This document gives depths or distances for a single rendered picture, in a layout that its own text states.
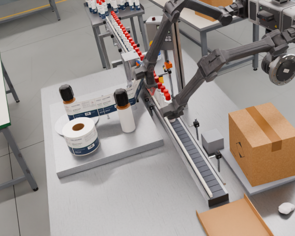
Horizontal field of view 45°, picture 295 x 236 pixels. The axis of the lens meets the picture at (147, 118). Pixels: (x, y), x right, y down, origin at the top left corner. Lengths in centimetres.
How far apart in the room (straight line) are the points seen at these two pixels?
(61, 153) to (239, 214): 114
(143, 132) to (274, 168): 84
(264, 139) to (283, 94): 236
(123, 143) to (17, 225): 142
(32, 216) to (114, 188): 139
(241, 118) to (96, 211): 90
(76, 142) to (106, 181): 30
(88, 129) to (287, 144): 112
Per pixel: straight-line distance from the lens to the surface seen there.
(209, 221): 180
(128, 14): 423
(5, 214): 343
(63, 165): 221
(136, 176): 205
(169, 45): 225
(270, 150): 178
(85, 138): 215
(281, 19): 208
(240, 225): 178
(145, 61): 220
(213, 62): 168
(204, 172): 194
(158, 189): 196
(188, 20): 405
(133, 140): 222
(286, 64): 225
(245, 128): 183
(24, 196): 349
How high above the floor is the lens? 227
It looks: 36 degrees down
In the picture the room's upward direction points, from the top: 12 degrees counter-clockwise
